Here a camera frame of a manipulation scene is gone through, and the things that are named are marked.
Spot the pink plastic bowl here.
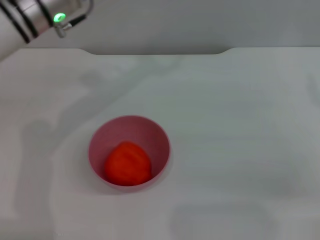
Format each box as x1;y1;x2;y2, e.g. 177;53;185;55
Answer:
87;114;172;194

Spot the grey left wrist cable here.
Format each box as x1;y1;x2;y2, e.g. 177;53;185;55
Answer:
55;0;95;39

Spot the soft orange toy fruit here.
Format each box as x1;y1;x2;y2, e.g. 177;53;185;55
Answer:
104;141;153;187

